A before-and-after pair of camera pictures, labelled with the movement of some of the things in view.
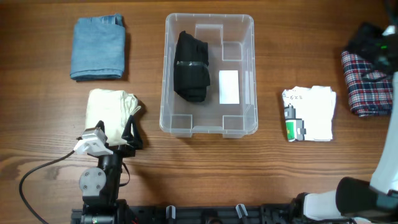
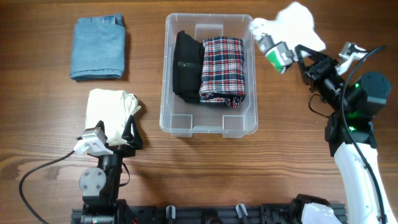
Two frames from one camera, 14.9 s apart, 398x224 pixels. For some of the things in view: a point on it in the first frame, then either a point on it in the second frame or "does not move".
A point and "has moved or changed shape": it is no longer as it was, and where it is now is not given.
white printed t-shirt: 309,113 to 294,25
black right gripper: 372,33 to 317,70
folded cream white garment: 114,108 does not move
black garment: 191,76 does not move
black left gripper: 129,150 does not move
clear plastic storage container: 209,79 does not move
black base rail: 211,214 does not move
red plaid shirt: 367,98 has moved or changed shape
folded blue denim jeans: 97,48 does not move
